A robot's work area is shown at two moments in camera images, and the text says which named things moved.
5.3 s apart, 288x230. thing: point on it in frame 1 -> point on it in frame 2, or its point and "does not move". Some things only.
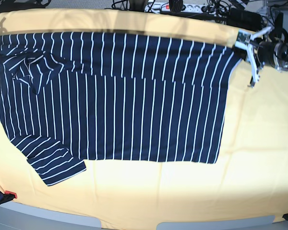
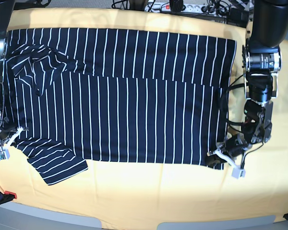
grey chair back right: (257, 223) does not move
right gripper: (264, 50) -> (235, 146)
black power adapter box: (245, 18) does not move
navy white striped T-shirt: (64, 97) does not move
